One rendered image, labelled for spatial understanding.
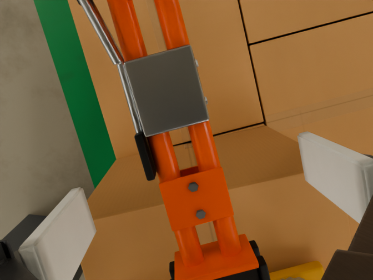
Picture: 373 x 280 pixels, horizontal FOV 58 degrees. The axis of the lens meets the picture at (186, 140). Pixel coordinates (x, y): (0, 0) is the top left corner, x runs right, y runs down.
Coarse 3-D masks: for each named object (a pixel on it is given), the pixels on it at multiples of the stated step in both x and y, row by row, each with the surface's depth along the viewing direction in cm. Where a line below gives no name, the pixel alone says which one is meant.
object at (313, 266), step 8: (304, 264) 49; (312, 264) 48; (320, 264) 48; (272, 272) 49; (280, 272) 49; (288, 272) 48; (296, 272) 48; (304, 272) 48; (312, 272) 48; (320, 272) 48
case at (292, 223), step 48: (240, 144) 72; (288, 144) 64; (96, 192) 61; (144, 192) 55; (240, 192) 48; (288, 192) 48; (96, 240) 49; (144, 240) 49; (288, 240) 50; (336, 240) 50
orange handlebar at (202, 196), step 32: (128, 0) 29; (160, 0) 29; (128, 32) 29; (192, 128) 31; (160, 160) 32; (192, 192) 32; (224, 192) 32; (192, 224) 32; (224, 224) 33; (192, 256) 33
